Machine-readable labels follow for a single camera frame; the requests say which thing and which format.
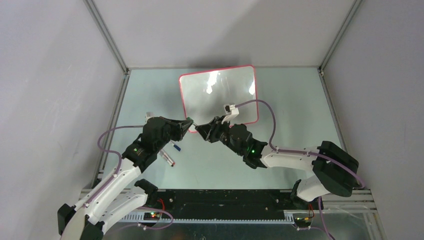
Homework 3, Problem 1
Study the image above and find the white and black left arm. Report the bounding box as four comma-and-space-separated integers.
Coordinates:
57, 116, 194, 240

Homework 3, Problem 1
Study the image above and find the black capped white marker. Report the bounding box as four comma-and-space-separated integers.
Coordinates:
158, 150, 174, 168

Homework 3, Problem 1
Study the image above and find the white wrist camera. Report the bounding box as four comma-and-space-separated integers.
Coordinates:
221, 104, 240, 124
145, 112, 154, 122

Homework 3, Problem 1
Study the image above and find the red framed whiteboard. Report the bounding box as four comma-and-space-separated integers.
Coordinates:
178, 65, 258, 125

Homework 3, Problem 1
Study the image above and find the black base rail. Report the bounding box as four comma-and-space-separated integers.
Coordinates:
125, 188, 312, 221

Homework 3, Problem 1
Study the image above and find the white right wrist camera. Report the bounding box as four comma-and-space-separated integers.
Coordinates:
221, 104, 240, 124

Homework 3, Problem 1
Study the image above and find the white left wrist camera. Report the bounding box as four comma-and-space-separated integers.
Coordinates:
145, 112, 154, 122

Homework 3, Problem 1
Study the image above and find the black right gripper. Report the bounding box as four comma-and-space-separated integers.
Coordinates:
195, 115, 244, 156

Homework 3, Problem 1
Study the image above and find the left electronics board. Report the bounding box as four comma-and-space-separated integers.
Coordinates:
143, 212, 162, 221

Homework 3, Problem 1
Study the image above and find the red capped white marker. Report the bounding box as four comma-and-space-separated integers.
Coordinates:
160, 149, 176, 167

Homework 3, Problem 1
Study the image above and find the green capped white marker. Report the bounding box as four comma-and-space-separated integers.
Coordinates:
186, 117, 198, 127

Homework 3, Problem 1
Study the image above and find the electronics board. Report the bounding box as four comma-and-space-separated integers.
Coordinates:
294, 217, 313, 225
143, 212, 162, 221

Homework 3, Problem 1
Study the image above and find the right electronics board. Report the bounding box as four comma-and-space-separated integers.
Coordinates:
294, 217, 313, 225

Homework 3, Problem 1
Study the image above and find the blue capped white marker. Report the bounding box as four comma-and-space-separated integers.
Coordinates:
169, 141, 181, 152

